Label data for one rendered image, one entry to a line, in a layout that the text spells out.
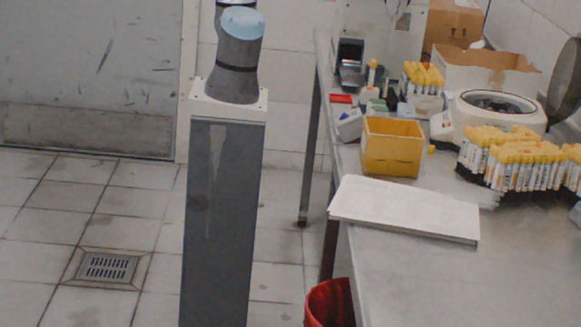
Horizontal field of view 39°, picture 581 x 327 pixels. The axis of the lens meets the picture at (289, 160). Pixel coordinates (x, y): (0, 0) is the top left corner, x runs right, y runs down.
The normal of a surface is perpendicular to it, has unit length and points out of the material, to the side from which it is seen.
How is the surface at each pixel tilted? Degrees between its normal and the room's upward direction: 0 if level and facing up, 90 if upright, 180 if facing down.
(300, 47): 90
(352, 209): 1
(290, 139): 90
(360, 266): 0
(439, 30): 91
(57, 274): 0
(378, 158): 90
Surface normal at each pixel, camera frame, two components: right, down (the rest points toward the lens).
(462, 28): -0.08, 0.33
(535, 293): 0.10, -0.93
